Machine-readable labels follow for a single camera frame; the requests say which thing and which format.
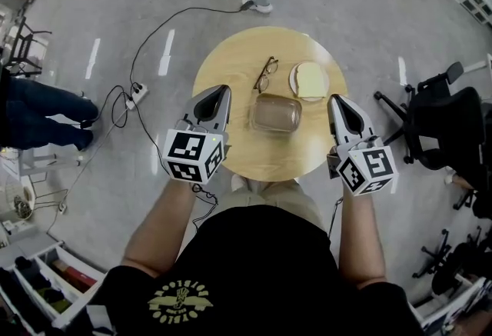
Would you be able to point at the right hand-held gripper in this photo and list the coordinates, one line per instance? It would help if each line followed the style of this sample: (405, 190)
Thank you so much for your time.
(378, 167)

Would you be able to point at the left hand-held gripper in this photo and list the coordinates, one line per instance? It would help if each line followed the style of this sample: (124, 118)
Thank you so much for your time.
(184, 148)

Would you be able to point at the person's left forearm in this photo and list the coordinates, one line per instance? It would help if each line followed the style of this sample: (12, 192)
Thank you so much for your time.
(161, 227)

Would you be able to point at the person's right forearm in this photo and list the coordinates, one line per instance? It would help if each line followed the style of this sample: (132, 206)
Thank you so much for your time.
(361, 242)

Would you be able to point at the pale yellow toast slice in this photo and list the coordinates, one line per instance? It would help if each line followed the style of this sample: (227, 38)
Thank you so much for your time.
(310, 78)

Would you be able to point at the black-rimmed eyeglasses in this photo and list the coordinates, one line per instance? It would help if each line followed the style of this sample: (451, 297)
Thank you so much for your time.
(263, 84)

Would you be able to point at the round wooden table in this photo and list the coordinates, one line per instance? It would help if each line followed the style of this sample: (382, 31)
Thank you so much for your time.
(238, 57)

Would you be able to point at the white plate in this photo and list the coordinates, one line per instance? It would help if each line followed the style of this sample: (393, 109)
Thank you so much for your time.
(293, 82)

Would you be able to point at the person's white shoe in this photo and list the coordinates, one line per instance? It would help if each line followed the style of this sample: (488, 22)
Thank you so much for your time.
(238, 182)

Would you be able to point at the black mesh office chair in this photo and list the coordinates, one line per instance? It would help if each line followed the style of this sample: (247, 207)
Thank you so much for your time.
(446, 123)

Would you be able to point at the person's beige trousers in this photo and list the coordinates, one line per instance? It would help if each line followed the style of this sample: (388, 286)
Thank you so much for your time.
(276, 192)

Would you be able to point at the person's black printed t-shirt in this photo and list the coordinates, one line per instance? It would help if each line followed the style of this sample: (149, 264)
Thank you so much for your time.
(261, 250)

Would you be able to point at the small white power strip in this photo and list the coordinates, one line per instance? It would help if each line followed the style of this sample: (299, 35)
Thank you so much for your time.
(62, 207)

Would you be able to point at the white side table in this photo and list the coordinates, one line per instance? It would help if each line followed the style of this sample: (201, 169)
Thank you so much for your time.
(23, 163)

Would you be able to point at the white storage cart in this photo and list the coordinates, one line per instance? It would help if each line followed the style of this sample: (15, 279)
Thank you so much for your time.
(77, 307)

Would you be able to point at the black folding frame stand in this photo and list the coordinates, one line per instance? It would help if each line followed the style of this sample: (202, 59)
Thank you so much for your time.
(24, 44)

